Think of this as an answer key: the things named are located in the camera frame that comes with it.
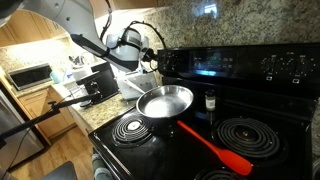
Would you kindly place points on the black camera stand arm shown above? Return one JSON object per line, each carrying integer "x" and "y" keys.
{"x": 20, "y": 128}

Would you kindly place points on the black bar camera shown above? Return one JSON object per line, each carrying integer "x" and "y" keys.
{"x": 93, "y": 88}

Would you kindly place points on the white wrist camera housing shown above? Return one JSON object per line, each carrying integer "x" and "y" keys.
{"x": 141, "y": 68}

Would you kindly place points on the small coil burner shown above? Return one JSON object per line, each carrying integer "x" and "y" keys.
{"x": 123, "y": 133}

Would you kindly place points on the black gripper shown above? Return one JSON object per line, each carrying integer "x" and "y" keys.
{"x": 150, "y": 55}

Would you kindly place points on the black electric stove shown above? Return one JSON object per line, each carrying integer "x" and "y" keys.
{"x": 186, "y": 156}

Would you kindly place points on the stainless steel refrigerator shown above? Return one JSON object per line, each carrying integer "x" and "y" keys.
{"x": 23, "y": 150}

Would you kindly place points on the black stove knob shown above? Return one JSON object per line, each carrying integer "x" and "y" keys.
{"x": 172, "y": 61}
{"x": 269, "y": 65}
{"x": 300, "y": 67}

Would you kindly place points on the small spice jar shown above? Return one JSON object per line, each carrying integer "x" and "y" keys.
{"x": 210, "y": 101}

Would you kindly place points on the white toaster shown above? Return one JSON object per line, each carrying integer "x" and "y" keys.
{"x": 140, "y": 86}

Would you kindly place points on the wooden base cabinet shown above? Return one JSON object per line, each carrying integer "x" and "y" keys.
{"x": 56, "y": 125}

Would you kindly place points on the grey dish towel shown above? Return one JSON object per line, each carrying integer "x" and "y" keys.
{"x": 100, "y": 170}

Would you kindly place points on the white utensil crock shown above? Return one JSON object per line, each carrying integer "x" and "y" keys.
{"x": 81, "y": 74}

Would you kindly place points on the metal utensils bundle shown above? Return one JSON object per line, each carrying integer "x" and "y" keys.
{"x": 78, "y": 61}

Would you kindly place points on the dark grey chair seat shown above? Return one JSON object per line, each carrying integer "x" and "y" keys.
{"x": 61, "y": 173}

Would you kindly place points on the red silicone spatula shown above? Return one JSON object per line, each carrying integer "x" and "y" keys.
{"x": 233, "y": 162}

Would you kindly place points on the large coil burner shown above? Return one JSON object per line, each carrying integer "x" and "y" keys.
{"x": 230, "y": 140}

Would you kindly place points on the stainless steel frying pan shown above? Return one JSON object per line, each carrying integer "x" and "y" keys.
{"x": 165, "y": 101}

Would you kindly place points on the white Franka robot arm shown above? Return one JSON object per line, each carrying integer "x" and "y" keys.
{"x": 66, "y": 15}

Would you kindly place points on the teal cup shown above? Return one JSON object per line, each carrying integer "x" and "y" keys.
{"x": 55, "y": 78}

